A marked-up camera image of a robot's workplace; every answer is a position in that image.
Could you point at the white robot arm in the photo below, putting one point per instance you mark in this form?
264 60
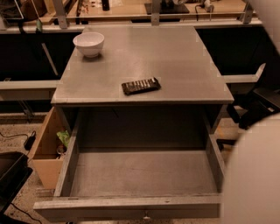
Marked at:
251 187

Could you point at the dark snack bar wrapper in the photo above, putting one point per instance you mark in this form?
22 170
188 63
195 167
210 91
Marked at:
140 86

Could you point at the grey cabinet with top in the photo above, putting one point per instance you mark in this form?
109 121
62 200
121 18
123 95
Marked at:
190 99

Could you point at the open grey drawer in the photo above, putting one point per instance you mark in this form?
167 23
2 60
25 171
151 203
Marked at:
121 168

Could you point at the green snack bag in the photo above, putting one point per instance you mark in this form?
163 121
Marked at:
64 137

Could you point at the white ceramic bowl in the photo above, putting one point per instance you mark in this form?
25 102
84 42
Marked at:
89 44

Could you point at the wooden box on floor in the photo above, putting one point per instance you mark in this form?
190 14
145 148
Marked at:
45 154

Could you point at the black mat on bench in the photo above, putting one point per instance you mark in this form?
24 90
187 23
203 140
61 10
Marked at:
172 9

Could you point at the black power adapter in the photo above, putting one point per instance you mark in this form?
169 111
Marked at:
30 141

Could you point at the black office chair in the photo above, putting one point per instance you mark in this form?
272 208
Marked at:
262 100

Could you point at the black bin at left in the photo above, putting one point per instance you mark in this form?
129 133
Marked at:
14 171

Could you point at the metal frame rail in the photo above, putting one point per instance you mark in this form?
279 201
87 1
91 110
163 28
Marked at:
45 16

